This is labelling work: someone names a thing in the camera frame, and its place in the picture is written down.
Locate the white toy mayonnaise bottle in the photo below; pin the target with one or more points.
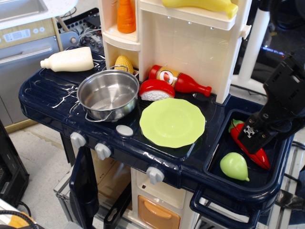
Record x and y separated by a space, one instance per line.
74 60

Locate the orange toy carrot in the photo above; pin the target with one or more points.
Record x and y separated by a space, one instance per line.
126 20

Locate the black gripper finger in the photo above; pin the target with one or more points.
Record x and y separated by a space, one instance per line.
255 134

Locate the grey stove knob left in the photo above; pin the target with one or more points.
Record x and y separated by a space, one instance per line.
77 140

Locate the cream toy kitchen shelf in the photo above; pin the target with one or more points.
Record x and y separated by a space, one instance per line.
200 43

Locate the yellow toy corn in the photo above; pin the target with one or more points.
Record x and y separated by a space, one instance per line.
123 63

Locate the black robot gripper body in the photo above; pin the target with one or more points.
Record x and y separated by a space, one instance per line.
284 110

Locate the navy open oven door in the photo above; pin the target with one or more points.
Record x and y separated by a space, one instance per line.
83 189

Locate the red white toy sushi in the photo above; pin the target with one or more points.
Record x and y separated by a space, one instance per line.
154 90

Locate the yellow toy banana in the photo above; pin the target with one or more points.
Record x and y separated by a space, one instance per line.
227 6

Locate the red toy ketchup bottle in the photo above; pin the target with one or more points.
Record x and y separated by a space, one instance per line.
181 82

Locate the grey stove knob middle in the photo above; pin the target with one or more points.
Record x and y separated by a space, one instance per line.
102 151

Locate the grey stove knob right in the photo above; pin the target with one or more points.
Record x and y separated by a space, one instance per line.
155 175

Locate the navy toy kitchen counter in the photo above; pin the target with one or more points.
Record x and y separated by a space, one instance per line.
50 99

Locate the grey oval button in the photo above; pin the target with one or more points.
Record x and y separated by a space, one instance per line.
124 130

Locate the light green plastic plate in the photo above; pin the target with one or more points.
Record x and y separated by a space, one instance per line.
172 123

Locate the red toy chili pepper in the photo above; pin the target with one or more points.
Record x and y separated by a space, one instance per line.
260 158

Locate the grey toy dishwasher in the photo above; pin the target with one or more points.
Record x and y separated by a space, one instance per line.
22 48

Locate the stainless steel pot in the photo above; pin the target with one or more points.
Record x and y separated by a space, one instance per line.
108 95

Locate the grey stove knob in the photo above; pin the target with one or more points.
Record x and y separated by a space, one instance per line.
77 140
102 151
155 175

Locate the green toy pear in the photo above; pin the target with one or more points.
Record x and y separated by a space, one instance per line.
234 166

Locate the orange toy drawer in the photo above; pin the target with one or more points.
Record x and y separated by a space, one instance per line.
157 216

